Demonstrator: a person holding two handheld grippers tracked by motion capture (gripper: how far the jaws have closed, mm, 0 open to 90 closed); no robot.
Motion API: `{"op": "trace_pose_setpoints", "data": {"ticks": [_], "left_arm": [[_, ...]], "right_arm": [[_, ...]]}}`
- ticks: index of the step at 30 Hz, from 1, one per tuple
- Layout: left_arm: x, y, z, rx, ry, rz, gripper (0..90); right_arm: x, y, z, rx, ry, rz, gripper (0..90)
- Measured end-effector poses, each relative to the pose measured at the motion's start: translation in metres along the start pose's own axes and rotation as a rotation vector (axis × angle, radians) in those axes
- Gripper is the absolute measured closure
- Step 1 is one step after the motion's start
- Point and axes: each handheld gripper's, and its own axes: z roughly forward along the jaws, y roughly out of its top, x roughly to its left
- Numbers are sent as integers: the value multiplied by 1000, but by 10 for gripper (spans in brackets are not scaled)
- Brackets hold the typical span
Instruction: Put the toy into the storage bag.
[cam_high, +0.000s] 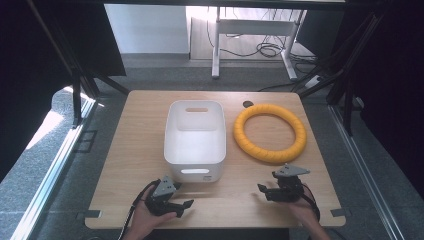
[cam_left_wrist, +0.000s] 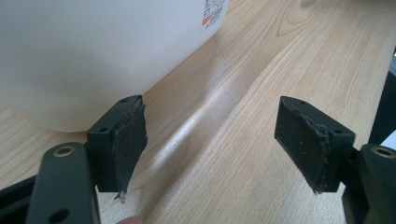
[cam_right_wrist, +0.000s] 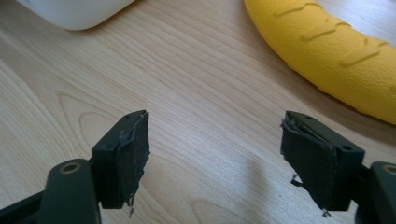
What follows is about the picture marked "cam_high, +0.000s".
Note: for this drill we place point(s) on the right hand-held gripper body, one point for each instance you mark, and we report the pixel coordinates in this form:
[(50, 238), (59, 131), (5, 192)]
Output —
[(287, 183)]

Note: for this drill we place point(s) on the person's right hand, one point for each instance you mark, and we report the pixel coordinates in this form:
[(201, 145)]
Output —
[(304, 210)]

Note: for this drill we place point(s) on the black curtain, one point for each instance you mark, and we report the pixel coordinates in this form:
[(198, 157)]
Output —
[(393, 83), (40, 66)]

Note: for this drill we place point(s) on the white metal desk frame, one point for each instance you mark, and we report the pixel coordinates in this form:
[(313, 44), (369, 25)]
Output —
[(253, 27)]

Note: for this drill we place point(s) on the white plastic storage bin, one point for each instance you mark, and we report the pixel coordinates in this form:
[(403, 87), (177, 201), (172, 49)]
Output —
[(195, 143)]

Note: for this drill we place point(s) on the white power strip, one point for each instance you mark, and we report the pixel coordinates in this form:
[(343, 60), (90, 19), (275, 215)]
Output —
[(313, 81)]

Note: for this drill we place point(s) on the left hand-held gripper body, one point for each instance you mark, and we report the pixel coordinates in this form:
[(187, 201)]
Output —
[(163, 189)]

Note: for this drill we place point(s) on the black metal stand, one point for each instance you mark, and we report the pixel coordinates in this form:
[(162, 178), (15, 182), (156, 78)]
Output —
[(346, 86), (77, 93)]

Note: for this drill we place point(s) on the aluminium floor rail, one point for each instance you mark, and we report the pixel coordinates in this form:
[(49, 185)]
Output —
[(363, 166), (56, 166)]

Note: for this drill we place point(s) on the person's left hand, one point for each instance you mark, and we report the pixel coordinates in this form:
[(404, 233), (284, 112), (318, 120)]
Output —
[(146, 218)]

